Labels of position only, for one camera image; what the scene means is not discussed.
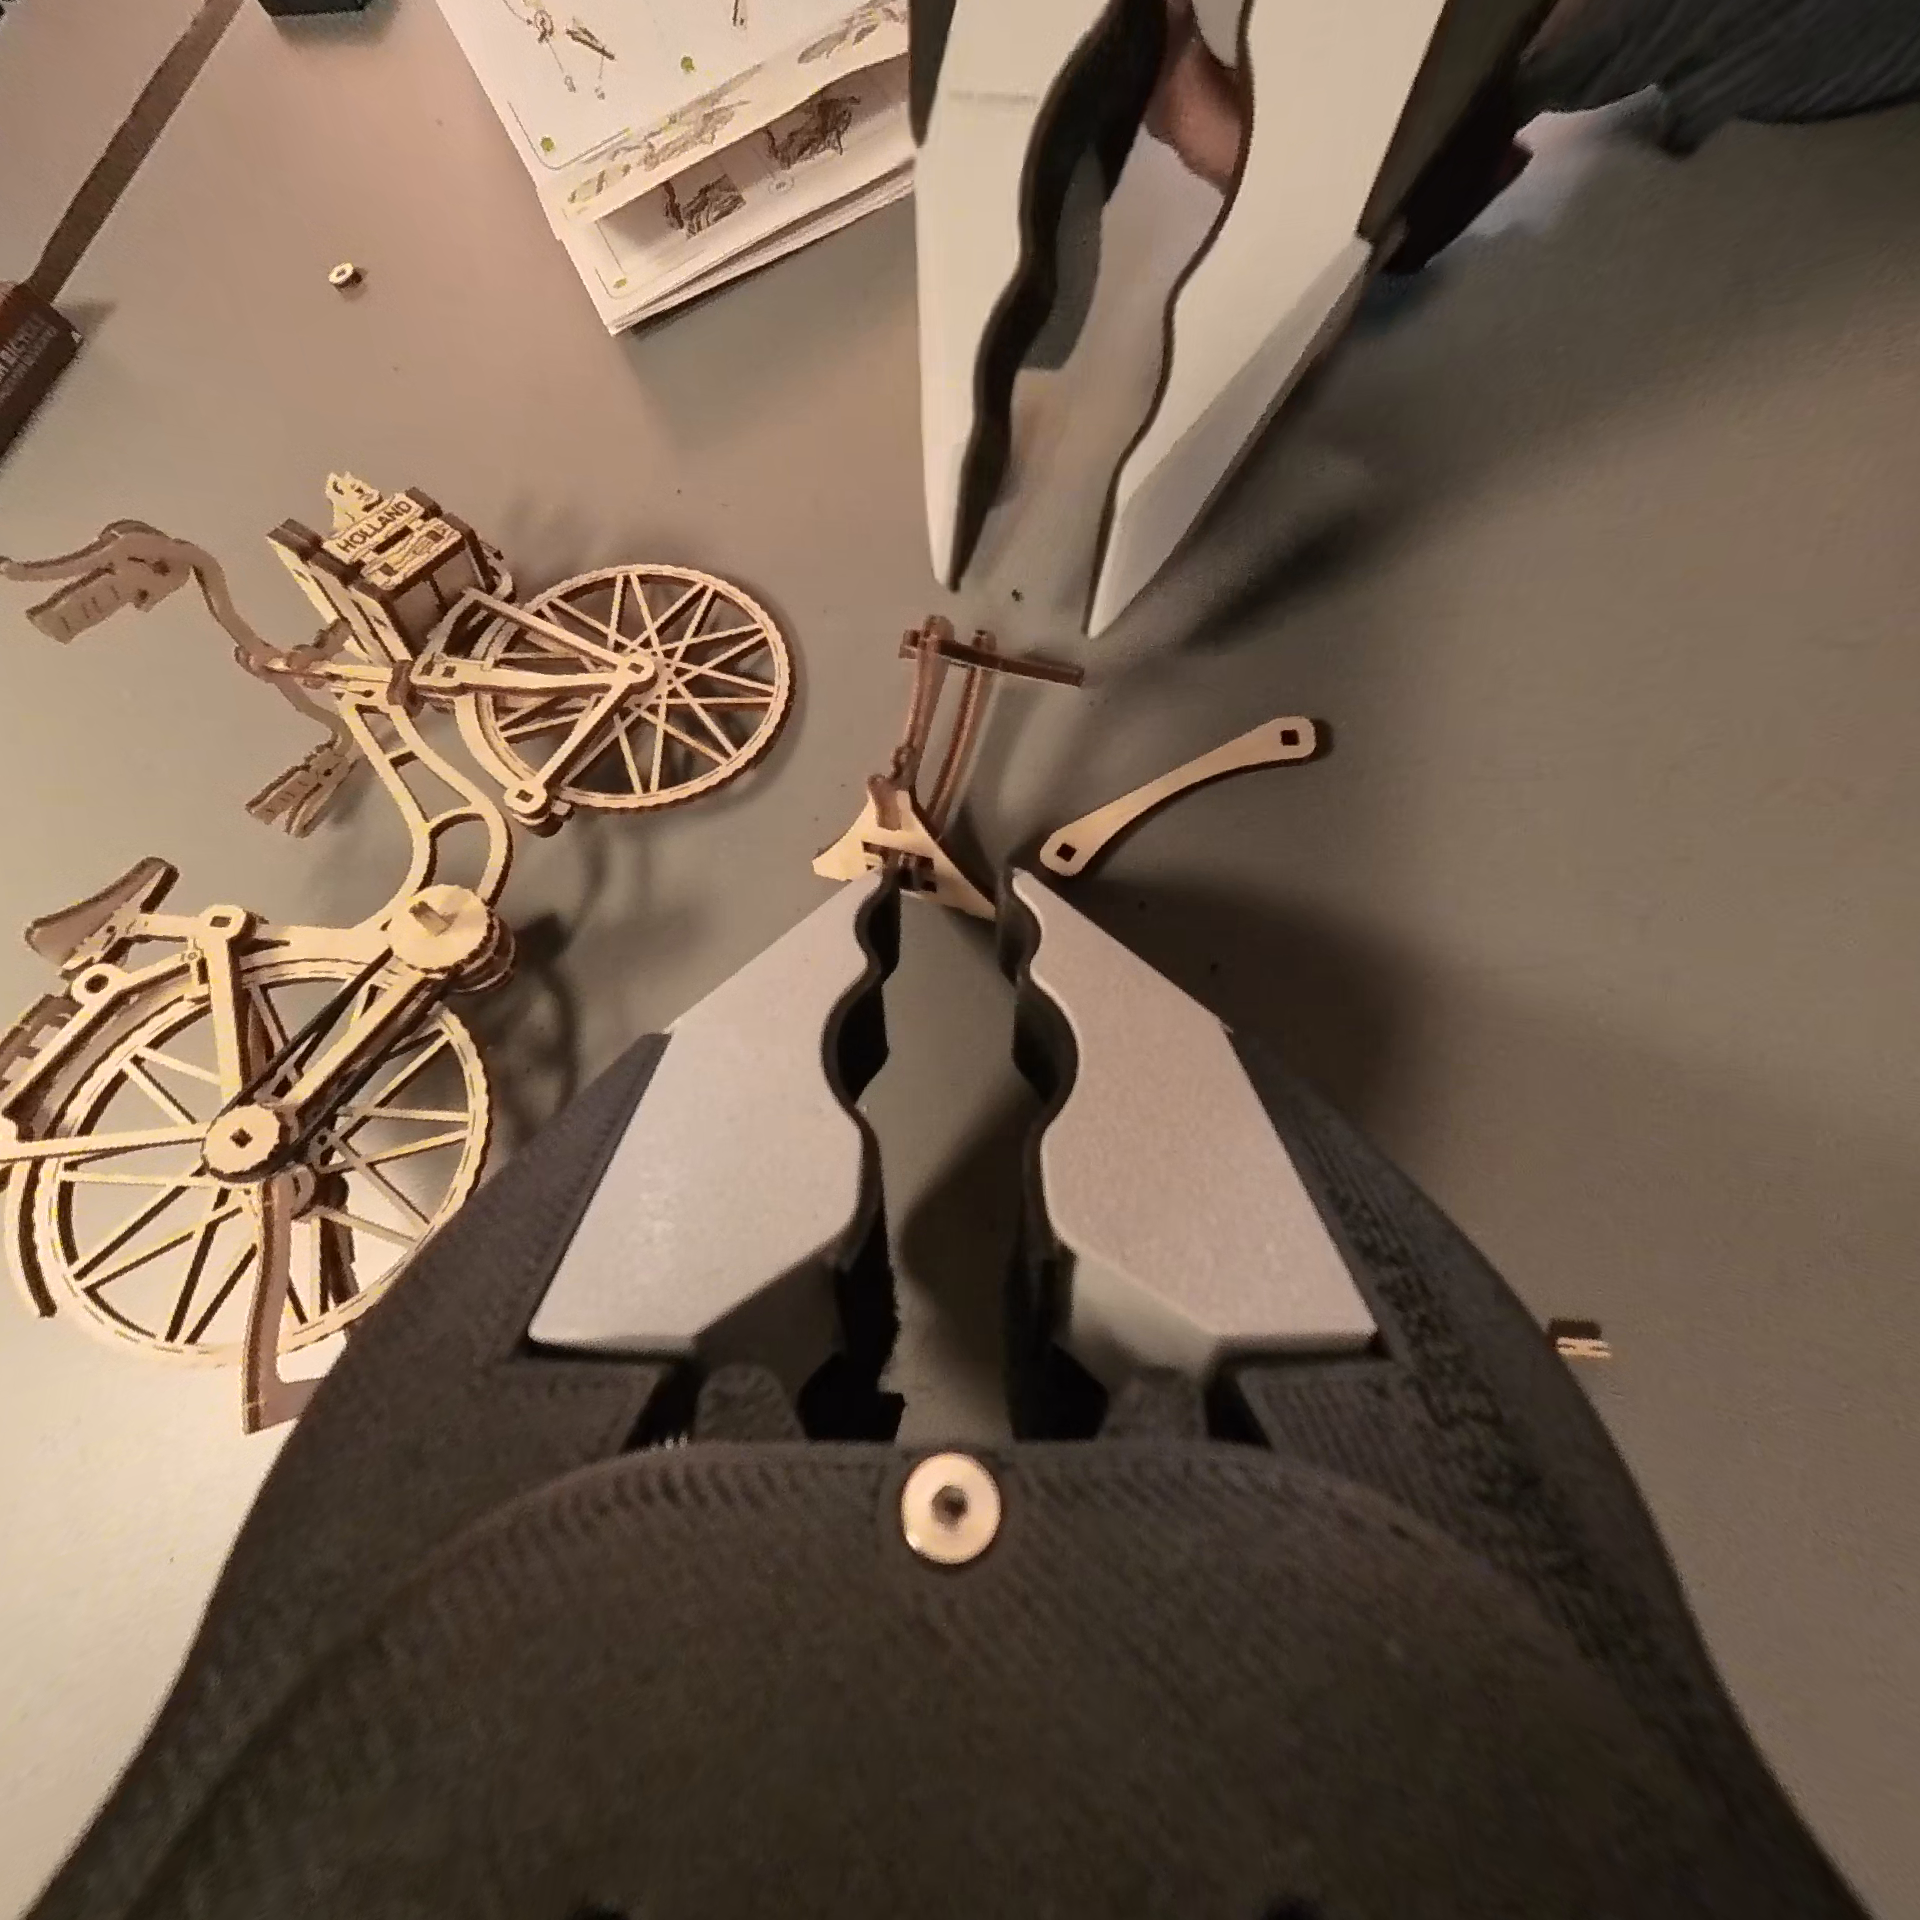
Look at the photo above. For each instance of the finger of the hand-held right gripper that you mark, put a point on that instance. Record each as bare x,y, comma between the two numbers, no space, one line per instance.
967,182
1289,225

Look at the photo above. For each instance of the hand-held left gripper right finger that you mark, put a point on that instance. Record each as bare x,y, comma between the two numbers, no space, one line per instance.
1201,1185

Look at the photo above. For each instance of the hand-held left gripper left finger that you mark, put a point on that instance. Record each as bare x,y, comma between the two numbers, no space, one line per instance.
705,1185

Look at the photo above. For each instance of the small wooden model assembly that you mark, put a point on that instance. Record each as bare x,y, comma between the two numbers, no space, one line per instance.
893,848

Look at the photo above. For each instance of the curved wooden strip part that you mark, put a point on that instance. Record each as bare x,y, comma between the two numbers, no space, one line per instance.
1171,787

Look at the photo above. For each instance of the person's right forearm grey sleeve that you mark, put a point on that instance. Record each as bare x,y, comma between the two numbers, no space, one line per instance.
1725,61

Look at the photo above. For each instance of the wooden bicycle model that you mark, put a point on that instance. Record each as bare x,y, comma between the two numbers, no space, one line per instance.
450,930

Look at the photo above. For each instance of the dark model kit box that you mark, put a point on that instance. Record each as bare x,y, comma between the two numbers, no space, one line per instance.
31,360

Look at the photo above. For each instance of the person's right hand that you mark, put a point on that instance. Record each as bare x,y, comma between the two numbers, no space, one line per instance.
1201,113

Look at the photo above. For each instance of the white instruction booklet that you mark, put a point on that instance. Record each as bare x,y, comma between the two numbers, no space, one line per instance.
675,119

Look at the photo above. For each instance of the tiny wooden chip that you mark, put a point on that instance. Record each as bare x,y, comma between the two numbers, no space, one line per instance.
1583,1341

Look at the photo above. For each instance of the small black object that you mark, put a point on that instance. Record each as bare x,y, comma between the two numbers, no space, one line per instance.
315,5

